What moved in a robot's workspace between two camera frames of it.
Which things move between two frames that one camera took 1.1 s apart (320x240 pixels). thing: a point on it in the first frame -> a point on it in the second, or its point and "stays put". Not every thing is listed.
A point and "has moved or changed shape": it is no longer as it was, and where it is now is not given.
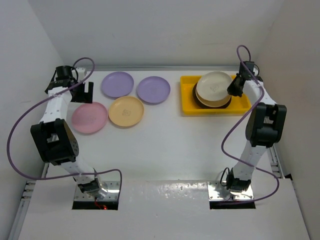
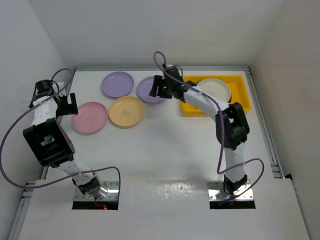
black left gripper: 84,97 -> 69,109
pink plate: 89,117 stays put
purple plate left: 116,84 stays put
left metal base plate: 113,188 stays put
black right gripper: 231,90 -> 159,82
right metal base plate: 217,192 stays put
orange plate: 126,111 stays put
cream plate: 213,86 has moved or changed shape
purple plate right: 153,90 stays put
